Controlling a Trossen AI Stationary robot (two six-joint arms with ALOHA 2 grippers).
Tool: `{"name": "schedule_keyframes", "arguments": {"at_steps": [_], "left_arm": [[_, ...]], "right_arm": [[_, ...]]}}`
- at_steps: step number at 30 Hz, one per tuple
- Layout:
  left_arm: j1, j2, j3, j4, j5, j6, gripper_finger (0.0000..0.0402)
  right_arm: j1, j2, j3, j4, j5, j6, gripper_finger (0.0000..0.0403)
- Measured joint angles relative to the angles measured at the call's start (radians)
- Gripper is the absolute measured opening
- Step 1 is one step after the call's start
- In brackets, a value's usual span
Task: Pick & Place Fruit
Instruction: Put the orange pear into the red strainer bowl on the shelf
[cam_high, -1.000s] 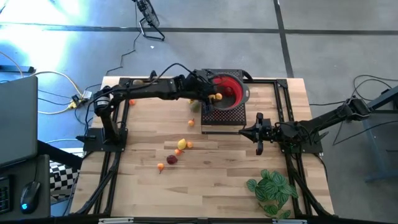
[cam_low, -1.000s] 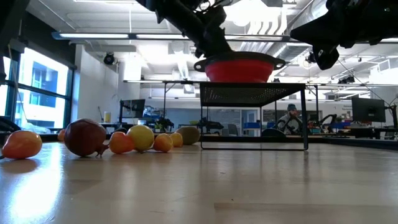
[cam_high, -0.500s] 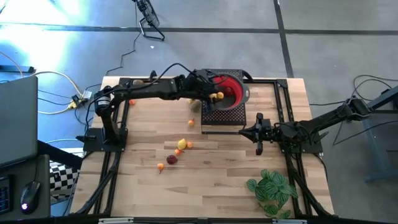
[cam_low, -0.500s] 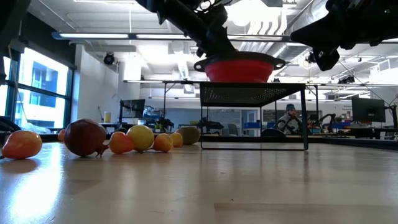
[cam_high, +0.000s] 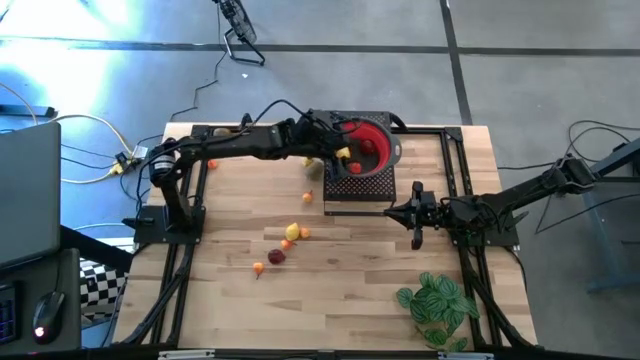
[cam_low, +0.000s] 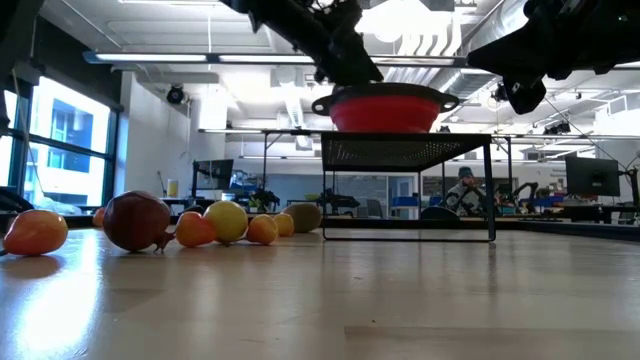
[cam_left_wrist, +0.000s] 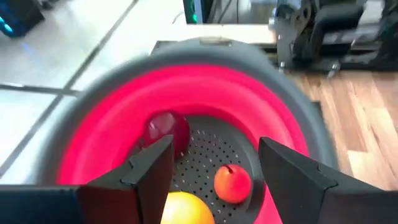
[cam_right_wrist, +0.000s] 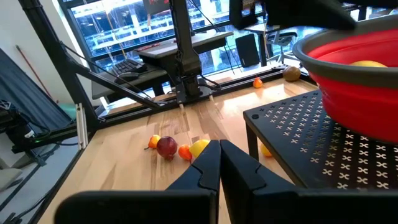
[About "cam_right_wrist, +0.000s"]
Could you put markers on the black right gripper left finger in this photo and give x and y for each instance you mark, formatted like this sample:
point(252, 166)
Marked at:
point(192, 205)

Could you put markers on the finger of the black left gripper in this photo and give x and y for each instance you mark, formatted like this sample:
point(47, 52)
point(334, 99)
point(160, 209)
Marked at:
point(304, 14)

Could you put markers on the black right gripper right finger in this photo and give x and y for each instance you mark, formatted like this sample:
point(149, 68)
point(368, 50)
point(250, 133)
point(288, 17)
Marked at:
point(264, 205)

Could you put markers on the yellow lemon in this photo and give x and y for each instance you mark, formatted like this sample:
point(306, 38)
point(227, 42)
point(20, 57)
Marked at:
point(199, 147)
point(368, 63)

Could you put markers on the brown kiwi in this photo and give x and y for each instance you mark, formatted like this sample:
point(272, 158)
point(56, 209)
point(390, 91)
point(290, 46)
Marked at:
point(291, 73)

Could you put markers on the red collapsible colander bowl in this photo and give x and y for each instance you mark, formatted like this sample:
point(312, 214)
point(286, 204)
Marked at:
point(357, 102)

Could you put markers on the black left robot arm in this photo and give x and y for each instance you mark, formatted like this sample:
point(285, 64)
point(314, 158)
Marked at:
point(185, 46)

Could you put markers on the orange pear-shaped fruit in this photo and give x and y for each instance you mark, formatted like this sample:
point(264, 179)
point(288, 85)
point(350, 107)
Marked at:
point(154, 141)

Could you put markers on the dark background desk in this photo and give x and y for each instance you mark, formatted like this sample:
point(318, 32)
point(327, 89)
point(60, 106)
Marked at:
point(264, 28)

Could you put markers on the grey office chair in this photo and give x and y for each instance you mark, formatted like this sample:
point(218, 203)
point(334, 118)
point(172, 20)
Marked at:
point(283, 40)

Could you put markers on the black upright panel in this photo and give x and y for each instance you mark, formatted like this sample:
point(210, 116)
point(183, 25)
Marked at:
point(247, 49)

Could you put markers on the grey raised desk top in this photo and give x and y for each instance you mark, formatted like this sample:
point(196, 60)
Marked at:
point(217, 39)

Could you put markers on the dark red pomegranate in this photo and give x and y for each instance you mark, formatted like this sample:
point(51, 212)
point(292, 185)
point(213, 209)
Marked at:
point(167, 147)

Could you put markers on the black perforated metal shelf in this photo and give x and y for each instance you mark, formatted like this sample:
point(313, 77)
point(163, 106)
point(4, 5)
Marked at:
point(311, 146)

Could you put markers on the dark low desk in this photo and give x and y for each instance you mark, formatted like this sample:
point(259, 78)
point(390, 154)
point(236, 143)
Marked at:
point(149, 82)

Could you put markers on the black computer keyboard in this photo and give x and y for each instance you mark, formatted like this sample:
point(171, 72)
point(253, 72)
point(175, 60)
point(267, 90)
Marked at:
point(129, 66)

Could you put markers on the black computer mouse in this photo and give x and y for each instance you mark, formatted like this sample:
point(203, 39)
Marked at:
point(127, 77)

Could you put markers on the dark fabric panel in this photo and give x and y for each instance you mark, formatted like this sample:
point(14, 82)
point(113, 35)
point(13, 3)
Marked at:
point(28, 93)

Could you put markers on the red-brown stick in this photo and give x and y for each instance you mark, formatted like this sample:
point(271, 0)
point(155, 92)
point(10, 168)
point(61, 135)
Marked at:
point(34, 73)

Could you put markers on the silver aluminium bracket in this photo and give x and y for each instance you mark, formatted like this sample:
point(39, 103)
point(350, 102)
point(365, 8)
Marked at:
point(81, 124)

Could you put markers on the black camera rig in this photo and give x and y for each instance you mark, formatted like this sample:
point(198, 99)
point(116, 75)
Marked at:
point(18, 130)

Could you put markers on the black aluminium table frame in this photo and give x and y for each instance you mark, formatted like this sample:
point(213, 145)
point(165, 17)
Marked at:
point(56, 56)

